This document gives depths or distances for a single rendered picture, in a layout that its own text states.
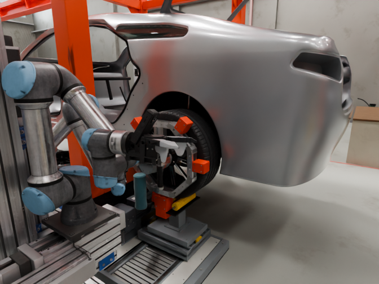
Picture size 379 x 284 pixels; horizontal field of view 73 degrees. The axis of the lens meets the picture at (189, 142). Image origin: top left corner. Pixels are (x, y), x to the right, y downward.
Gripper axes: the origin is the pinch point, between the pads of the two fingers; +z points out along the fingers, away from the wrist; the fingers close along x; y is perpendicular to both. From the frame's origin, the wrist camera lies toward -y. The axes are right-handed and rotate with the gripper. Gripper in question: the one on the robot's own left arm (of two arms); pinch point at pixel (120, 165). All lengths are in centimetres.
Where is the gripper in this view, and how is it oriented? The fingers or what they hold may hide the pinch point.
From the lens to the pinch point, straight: 179.5
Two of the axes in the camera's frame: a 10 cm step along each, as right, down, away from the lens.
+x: 9.8, -0.5, 2.0
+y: 0.0, 9.7, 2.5
